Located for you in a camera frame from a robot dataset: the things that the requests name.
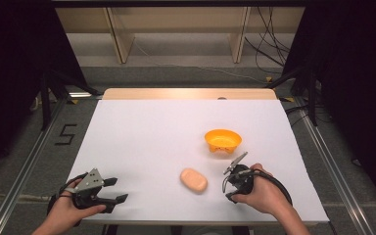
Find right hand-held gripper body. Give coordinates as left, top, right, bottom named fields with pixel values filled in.
left=222, top=151, right=257, bottom=196

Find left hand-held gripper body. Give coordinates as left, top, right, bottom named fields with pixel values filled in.
left=66, top=167, right=117, bottom=214

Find orange plastic bowl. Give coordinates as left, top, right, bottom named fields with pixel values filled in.
left=204, top=128, right=244, bottom=155

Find person's right hand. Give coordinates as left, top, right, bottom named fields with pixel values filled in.
left=230, top=163, right=292, bottom=216

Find person's left hand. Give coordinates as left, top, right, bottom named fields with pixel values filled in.
left=47, top=178, right=108, bottom=228

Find white paper sheet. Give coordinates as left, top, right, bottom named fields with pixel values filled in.
left=66, top=99, right=331, bottom=223

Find light wooden table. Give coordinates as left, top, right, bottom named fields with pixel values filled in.
left=102, top=87, right=278, bottom=101

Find black metal stand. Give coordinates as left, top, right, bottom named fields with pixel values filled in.
left=39, top=70, right=103, bottom=132
left=266, top=64, right=322, bottom=127

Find dark curtain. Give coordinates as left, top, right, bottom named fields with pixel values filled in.
left=0, top=0, right=88, bottom=184
left=282, top=0, right=376, bottom=216

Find light wooden shelf unit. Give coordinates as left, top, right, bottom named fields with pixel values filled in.
left=55, top=6, right=306, bottom=66

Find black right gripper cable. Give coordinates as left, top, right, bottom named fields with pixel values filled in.
left=239, top=168, right=294, bottom=208

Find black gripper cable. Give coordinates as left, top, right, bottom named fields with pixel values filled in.
left=46, top=171, right=90, bottom=227
left=239, top=168, right=294, bottom=208

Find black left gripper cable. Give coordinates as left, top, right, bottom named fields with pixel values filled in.
left=46, top=171, right=90, bottom=227

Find aluminium floor rail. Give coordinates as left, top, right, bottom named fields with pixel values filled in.
left=292, top=96, right=376, bottom=235
left=0, top=91, right=94, bottom=235

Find black hanging cables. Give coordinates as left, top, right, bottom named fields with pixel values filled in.
left=244, top=6, right=292, bottom=76

